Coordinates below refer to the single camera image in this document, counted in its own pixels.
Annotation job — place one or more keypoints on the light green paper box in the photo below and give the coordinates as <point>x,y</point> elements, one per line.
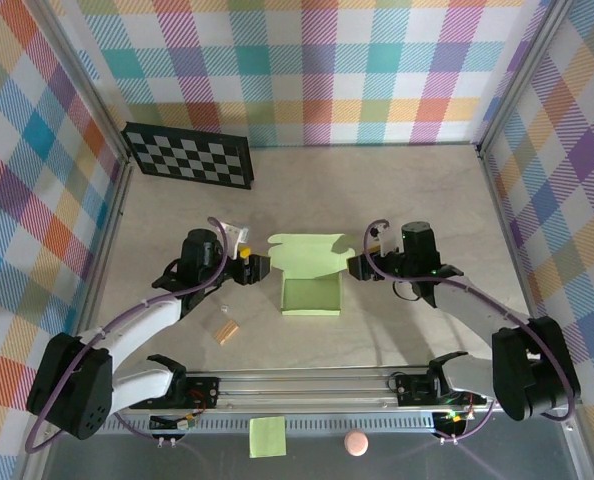
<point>309,300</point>

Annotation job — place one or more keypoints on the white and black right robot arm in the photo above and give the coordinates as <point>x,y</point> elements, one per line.
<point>527,370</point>

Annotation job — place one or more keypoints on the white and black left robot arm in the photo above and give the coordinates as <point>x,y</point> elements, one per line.
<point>142,325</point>

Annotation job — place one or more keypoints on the small tan corrugated block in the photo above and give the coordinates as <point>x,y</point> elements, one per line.
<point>226,332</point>

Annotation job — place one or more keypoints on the black white checkerboard panel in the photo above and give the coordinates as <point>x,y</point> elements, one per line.
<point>189,157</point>

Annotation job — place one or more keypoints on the green sticky note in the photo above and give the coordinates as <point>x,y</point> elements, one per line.
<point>267,437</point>

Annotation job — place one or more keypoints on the left small circuit board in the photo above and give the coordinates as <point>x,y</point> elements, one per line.
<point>174,422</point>

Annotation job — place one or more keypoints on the small circuit board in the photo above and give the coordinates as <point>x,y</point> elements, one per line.
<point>452,421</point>
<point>174,422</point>

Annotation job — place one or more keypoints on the pink round ball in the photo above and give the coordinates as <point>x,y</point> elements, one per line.
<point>356,443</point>

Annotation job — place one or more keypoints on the right small circuit board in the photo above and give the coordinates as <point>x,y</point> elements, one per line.
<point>452,421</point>

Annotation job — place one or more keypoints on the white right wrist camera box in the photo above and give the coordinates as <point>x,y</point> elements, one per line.
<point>384,241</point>

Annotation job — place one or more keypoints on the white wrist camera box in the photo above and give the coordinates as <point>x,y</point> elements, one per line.
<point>384,241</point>
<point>236,240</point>

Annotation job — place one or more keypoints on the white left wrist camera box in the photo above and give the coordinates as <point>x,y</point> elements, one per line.
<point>236,240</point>

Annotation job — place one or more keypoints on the aluminium right side rail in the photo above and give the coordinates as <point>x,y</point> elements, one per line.
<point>502,210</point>

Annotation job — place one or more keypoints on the aluminium left side rail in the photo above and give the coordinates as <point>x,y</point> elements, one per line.
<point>109,225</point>

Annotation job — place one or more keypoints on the long aluminium base rail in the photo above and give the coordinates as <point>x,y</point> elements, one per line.
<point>307,387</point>

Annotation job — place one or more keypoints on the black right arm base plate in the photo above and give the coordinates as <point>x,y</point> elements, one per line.
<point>412,390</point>

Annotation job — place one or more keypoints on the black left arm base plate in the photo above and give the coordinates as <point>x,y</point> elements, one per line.
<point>202,392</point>

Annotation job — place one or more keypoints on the aluminium right corner post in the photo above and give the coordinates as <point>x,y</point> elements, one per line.
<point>522,80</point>

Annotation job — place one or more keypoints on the aluminium corner post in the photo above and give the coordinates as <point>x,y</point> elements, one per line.
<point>77,85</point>
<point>522,80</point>

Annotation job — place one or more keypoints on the aluminium left corner post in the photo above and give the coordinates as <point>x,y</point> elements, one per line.
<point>77,85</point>

